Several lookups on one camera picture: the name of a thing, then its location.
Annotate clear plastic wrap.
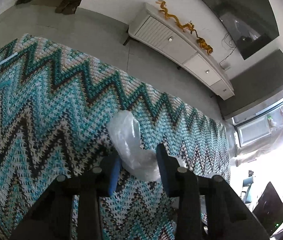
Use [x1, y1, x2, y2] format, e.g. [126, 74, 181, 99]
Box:
[107, 110, 160, 182]

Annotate black device green light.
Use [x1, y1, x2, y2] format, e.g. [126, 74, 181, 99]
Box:
[253, 182, 283, 236]

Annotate teal zigzag woven rug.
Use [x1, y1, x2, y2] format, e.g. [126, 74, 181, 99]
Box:
[0, 34, 230, 239]

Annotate dark grey tall cabinet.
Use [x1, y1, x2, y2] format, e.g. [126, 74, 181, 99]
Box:
[218, 49, 283, 120]

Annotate golden dragon ornament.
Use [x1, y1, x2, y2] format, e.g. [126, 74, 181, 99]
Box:
[156, 0, 214, 55]

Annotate white low TV cabinet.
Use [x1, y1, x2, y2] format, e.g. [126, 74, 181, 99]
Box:
[128, 3, 235, 100]

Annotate dark shoes by door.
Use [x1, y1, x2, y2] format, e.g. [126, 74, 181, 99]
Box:
[55, 0, 81, 15]

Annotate wall-mounted black television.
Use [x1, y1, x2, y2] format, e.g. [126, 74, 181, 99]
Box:
[202, 0, 279, 60]

